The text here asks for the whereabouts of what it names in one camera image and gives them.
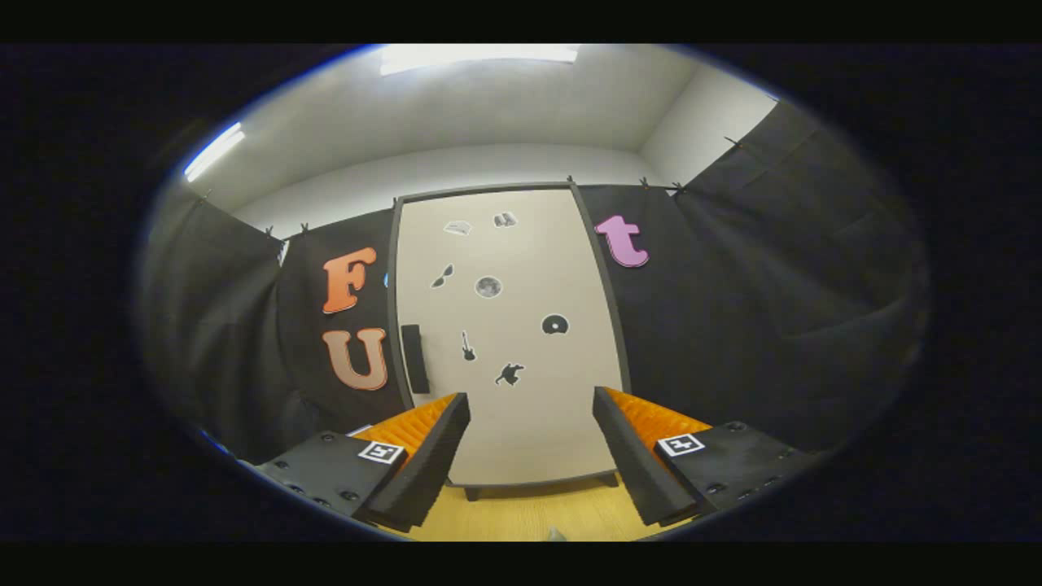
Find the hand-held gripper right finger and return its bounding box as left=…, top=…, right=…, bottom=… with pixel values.
left=592, top=386, right=823, bottom=527

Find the long ceiling light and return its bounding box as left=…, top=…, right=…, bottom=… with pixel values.
left=183, top=122, right=245, bottom=181

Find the black door handle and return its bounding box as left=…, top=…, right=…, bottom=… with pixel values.
left=401, top=324, right=431, bottom=395

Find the black backdrop cloth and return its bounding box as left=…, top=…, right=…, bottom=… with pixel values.
left=138, top=98, right=930, bottom=466

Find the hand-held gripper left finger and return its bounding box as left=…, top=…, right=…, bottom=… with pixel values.
left=240, top=392, right=472, bottom=534

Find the beige cabinet door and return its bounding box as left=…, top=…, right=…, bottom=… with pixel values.
left=396, top=189, right=624, bottom=488

